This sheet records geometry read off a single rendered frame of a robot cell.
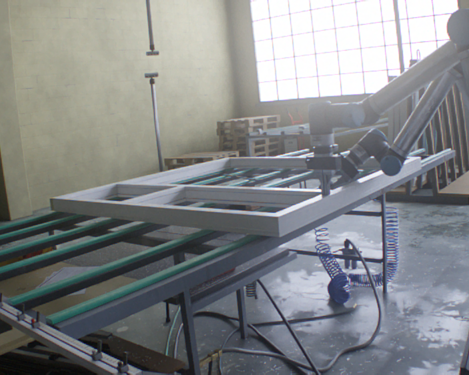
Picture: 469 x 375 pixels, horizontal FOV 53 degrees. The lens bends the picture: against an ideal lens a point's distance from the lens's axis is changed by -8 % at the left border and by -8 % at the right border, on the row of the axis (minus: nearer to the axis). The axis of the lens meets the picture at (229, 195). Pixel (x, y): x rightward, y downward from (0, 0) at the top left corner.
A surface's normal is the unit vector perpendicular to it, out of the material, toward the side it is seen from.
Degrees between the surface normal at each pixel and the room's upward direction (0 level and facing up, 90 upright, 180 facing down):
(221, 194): 90
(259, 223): 90
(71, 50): 90
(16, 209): 90
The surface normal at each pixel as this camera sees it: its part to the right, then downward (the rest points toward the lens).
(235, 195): -0.64, 0.20
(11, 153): 0.77, 0.04
